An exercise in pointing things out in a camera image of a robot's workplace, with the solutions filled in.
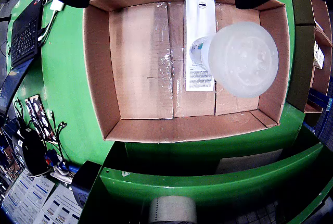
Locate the white charger plug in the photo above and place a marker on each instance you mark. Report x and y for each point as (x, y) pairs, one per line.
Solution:
(56, 5)

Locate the black power strip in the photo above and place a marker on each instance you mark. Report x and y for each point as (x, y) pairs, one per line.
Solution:
(37, 114)

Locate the long white product carton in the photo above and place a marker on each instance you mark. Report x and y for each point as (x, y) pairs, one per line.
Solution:
(199, 18)

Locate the black pouch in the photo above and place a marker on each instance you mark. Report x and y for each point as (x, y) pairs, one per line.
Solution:
(33, 153)

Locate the beige packing tape roll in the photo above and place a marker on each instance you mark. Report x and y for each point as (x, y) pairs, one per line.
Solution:
(173, 209)

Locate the shallow brown cardboard tray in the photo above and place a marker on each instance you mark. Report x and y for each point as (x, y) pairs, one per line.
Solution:
(140, 65)

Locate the printed paper sheets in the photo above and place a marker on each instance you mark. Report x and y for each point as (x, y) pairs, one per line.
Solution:
(31, 200)

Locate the divided brown cardboard box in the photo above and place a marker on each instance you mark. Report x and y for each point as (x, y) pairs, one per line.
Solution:
(301, 52)

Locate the dark navy container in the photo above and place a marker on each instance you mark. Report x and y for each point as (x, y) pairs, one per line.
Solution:
(84, 185)

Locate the green metal shelf unit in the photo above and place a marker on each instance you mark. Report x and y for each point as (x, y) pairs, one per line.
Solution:
(182, 190)

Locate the white cow print carton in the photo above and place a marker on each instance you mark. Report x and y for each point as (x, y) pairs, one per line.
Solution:
(318, 56)

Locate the white plastic bottle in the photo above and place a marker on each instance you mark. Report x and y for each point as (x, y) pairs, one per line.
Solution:
(242, 60)

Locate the black laptop keyboard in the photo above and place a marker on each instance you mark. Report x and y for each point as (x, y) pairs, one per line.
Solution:
(23, 39)

